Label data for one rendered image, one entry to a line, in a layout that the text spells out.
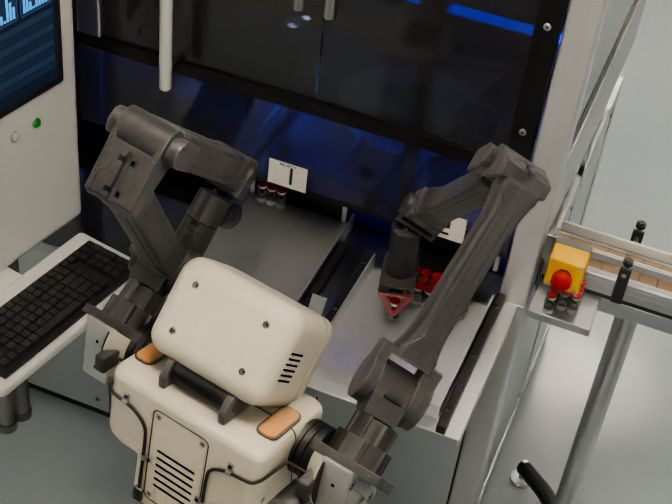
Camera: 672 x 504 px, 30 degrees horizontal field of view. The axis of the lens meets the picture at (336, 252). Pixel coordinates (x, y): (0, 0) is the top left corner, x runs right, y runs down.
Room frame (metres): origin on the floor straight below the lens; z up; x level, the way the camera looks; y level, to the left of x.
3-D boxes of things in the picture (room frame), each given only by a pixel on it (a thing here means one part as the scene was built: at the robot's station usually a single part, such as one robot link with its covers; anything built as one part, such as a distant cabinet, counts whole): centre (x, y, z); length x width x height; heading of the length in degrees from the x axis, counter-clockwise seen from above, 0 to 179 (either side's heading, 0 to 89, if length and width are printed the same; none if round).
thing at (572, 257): (1.91, -0.45, 1.00); 0.08 x 0.07 x 0.07; 163
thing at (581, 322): (1.95, -0.48, 0.87); 0.14 x 0.13 x 0.02; 163
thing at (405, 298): (1.81, -0.12, 0.96); 0.07 x 0.07 x 0.09; 86
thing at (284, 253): (1.97, 0.14, 0.90); 0.34 x 0.26 x 0.04; 163
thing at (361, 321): (1.77, -0.15, 0.90); 0.34 x 0.26 x 0.04; 162
